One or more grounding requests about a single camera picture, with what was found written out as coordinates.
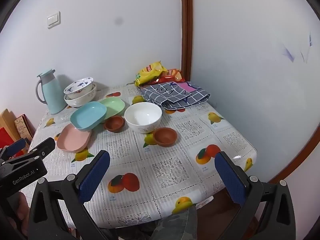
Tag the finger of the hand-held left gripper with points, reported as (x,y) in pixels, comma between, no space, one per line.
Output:
(16,147)
(43,148)

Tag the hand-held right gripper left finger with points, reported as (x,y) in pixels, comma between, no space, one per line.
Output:
(95,177)

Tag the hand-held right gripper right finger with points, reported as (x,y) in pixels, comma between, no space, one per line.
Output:
(228,177)

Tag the pink plastic plate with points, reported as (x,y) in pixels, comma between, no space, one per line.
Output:
(72,140)

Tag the blue plastic plate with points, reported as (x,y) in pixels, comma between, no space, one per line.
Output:
(87,116)

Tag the small brown clay bowl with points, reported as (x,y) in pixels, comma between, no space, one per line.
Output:
(165,137)
(113,125)

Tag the green plastic plate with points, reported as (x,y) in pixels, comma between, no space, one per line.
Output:
(113,106)

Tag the large white flower-outline bowl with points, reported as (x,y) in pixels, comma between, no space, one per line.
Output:
(142,116)

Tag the red box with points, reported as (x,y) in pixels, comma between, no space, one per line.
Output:
(5,138)

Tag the brown patterned box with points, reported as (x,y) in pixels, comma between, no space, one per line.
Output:
(22,127)

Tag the light blue thermos jug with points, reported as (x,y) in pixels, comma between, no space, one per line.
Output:
(51,95)

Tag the grey vine patterned white bowl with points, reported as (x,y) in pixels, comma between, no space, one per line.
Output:
(80,101)

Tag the fruit printed tablecloth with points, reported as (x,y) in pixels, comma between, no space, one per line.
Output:
(170,170)

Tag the camouflage trouser leg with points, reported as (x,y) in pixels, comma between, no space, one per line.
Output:
(177,225)

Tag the blue patterned white bowl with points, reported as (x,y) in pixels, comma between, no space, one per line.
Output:
(78,85)

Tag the grey checked cloth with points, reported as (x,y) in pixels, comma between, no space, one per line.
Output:
(180,98)

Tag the pink paper sheet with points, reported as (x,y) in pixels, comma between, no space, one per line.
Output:
(186,87)

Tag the red chip bag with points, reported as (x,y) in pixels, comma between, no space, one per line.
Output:
(172,75)

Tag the yellow chip bag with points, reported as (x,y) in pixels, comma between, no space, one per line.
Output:
(150,73)

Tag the white light switch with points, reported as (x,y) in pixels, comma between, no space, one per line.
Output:
(53,20)

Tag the brown wooden door frame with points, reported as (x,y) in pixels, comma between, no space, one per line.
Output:
(186,30)

